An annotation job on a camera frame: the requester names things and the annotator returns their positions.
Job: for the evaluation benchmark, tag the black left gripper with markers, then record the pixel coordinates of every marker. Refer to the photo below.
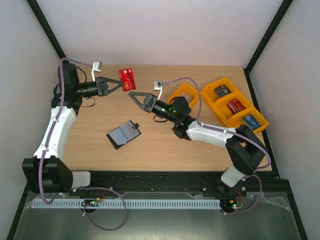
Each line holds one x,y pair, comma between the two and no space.
104,81

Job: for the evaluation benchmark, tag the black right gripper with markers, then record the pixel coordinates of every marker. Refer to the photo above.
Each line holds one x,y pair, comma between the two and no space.
150,103

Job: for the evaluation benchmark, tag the black leather card holder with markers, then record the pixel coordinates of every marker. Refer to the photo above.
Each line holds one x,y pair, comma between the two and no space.
123,134

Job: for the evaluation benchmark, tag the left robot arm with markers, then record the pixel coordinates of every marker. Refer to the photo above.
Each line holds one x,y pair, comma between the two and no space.
45,171

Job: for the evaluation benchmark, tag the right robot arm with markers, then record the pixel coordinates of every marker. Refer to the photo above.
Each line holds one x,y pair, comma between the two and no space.
245,149

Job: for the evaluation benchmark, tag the yellow bin with white cards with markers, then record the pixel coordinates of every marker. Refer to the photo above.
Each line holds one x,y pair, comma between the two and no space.
186,88

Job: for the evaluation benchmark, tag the white card stack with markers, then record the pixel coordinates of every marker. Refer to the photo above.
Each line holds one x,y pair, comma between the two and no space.
187,97

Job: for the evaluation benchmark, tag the yellow bin with black cards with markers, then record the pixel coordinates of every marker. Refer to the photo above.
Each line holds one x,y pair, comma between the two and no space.
208,92

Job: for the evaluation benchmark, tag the black card stack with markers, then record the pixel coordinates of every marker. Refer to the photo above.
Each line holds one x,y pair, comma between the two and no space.
222,91

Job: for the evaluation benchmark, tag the red VIP card stack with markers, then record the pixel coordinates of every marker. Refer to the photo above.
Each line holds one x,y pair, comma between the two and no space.
235,106

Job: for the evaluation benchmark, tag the yellow bin with red cards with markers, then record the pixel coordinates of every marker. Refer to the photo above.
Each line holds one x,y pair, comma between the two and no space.
220,105

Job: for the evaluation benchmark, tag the blue card stack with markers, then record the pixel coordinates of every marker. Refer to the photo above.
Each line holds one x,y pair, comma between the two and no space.
251,121

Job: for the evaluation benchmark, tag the yellow bin with blue cards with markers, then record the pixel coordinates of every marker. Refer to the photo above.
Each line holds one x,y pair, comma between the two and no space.
237,119

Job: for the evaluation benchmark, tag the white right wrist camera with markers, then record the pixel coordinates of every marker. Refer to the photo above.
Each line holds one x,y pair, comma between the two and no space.
158,86

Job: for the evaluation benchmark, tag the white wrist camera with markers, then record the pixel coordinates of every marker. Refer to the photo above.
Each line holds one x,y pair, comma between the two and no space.
158,86
96,68

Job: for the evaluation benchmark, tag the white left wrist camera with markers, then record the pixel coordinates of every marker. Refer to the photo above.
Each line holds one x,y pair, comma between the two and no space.
96,68

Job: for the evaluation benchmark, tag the black frame post left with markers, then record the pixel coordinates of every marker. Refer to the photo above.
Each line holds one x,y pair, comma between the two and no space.
42,20

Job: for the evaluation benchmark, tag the black frame post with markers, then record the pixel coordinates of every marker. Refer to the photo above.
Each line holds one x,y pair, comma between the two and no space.
42,20
276,20

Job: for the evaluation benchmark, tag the white slotted cable duct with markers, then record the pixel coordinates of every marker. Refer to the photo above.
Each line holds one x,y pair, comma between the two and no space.
153,204

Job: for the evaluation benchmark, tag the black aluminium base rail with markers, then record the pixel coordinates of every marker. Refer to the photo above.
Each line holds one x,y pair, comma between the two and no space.
205,182

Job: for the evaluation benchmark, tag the black frame post right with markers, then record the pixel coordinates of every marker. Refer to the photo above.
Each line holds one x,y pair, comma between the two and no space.
276,20

